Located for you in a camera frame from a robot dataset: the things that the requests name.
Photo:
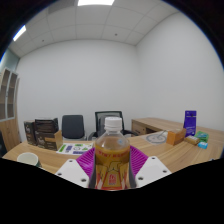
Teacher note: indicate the square ceiling light panel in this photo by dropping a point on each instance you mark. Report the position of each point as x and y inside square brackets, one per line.
[19, 33]
[96, 2]

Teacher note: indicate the round white disc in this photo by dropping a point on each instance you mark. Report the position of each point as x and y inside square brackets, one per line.
[155, 138]

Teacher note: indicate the wide dark brown box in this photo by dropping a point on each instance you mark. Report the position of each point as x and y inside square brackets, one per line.
[46, 133]

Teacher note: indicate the green white-lined mug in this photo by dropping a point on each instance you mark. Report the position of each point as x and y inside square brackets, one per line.
[29, 159]

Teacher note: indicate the printed white leaflet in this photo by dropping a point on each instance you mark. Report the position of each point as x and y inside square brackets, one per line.
[75, 148]

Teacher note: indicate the yellow-labelled tea drink bottle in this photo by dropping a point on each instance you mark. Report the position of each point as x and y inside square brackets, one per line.
[112, 160]

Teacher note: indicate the wooden side desk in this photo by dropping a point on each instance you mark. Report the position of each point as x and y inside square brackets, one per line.
[150, 125]

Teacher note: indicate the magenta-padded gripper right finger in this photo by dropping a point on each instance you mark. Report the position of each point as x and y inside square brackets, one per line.
[148, 170]

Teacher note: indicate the small light blue box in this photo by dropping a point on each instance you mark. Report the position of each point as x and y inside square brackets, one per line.
[202, 145]

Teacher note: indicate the purple upright box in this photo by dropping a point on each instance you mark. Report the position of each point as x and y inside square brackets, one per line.
[190, 123]

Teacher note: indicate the small tan box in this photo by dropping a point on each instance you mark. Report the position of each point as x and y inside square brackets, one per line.
[191, 140]

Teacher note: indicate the black mesh-back office chair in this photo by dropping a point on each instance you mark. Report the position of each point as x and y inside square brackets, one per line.
[100, 123]

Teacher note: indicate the wooden glass-door shelf cabinet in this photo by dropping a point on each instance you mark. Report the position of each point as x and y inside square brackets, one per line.
[8, 130]

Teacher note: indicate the black solid-back office chair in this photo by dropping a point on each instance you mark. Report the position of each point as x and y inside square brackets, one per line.
[72, 126]

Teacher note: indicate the green flat box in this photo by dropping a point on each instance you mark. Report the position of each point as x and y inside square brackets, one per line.
[202, 136]

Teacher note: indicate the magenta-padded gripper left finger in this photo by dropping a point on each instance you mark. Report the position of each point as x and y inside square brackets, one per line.
[75, 171]

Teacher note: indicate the orange cardboard box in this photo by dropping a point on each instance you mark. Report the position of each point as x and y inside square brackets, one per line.
[175, 137]

